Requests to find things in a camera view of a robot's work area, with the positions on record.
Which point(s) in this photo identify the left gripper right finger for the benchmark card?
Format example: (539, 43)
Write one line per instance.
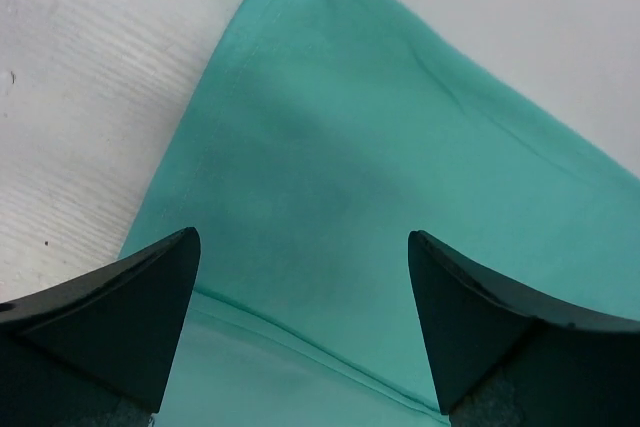
(504, 354)

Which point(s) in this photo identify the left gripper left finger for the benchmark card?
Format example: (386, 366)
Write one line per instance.
(97, 350)

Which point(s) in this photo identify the mint green t-shirt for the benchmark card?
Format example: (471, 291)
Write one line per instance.
(322, 133)

